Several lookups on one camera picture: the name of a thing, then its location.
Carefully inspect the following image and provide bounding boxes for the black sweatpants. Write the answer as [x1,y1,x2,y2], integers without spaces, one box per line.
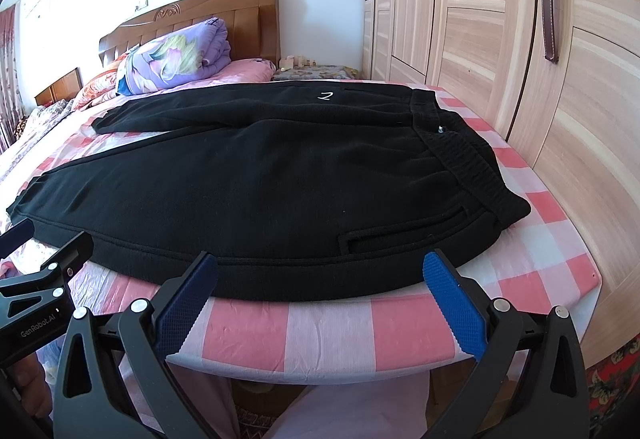
[8,81,530,301]

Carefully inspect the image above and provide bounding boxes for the person's left hand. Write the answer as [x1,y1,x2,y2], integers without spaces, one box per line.
[9,353,52,419]

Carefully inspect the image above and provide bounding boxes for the pink checkered bed sheet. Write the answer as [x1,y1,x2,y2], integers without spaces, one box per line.
[1,83,602,385]

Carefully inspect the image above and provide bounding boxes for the dark red curtain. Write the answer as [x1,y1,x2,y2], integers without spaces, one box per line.
[0,5,25,152]

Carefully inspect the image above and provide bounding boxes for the small wooden headboard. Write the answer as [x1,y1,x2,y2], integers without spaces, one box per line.
[35,68,82,107]

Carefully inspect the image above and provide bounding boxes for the orange floral pillow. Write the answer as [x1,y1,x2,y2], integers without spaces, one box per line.
[70,51,130,111]

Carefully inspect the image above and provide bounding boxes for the purple floral folded quilt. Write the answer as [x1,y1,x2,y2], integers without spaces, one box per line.
[115,17,231,96]

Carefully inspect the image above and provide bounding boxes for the floral covered nightstand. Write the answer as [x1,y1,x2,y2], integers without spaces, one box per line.
[272,56,360,81]

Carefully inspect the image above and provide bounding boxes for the brown wooden headboard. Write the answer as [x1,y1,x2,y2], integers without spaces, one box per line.
[99,0,281,66]

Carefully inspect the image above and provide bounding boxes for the light wooden wardrobe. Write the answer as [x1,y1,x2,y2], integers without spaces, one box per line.
[361,0,639,364]

